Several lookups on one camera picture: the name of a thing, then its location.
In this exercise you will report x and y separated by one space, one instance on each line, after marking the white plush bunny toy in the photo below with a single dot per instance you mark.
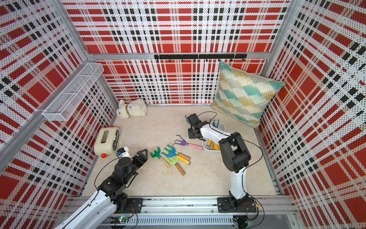
135 108

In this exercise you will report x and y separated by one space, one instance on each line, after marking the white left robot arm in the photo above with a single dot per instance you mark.
109 194

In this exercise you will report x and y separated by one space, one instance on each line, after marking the metal base rail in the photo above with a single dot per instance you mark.
263 212

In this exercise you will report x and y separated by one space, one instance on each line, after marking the white wire mesh shelf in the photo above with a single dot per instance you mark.
65 104

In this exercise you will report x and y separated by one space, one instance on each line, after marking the cream toy clock radio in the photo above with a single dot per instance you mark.
107 141

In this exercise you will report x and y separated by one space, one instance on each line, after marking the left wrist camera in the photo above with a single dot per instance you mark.
123 152

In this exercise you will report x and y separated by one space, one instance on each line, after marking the dark green rake wooden handle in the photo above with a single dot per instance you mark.
156 154

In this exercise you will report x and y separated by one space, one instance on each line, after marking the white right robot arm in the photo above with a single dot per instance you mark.
234 152

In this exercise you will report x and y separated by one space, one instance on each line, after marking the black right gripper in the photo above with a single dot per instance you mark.
190 135

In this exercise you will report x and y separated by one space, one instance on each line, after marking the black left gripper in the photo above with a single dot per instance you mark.
137 158

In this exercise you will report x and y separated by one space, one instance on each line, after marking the purple rake pink handle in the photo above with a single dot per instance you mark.
184 143

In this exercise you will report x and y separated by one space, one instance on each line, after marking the black hook rail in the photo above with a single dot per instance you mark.
219 57

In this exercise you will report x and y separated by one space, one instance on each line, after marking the light green fork wooden handle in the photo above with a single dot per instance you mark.
174 161

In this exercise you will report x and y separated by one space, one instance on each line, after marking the white storage box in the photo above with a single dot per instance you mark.
214 134

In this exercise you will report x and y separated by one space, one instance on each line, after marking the teal yellow patterned pillow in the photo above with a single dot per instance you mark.
243 95

